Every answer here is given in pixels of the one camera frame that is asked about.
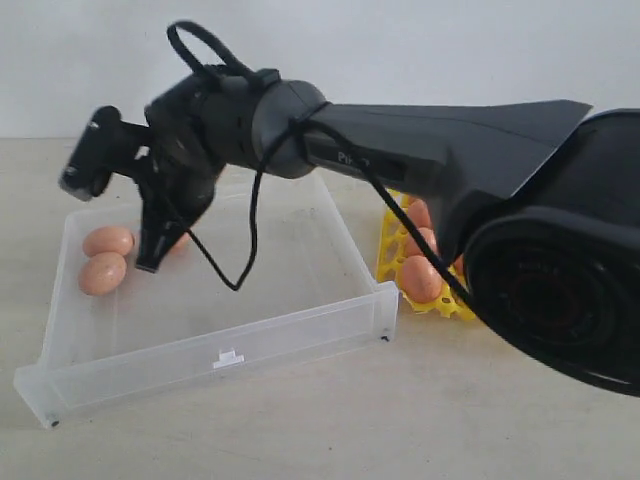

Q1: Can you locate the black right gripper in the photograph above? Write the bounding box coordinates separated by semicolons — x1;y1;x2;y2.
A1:
127;119;225;273

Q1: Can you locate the brown egg bin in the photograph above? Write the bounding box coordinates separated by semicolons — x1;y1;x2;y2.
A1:
399;256;443;303
78;252;127;296
167;233;191;255
82;226;135;257

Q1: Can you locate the brown egg packed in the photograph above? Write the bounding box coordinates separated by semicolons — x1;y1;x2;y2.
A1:
406;199;432;229
403;227;440;259

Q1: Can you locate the clear plastic bin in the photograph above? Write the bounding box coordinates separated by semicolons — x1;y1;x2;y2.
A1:
14;174;398;428

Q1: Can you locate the yellow plastic egg tray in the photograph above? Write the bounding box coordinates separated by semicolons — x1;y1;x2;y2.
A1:
375;206;476;321

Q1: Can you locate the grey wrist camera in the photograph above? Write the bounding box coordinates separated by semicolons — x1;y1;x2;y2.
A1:
59;106;153;202

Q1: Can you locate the black cable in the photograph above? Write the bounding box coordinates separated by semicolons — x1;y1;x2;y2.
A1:
166;20;481;314

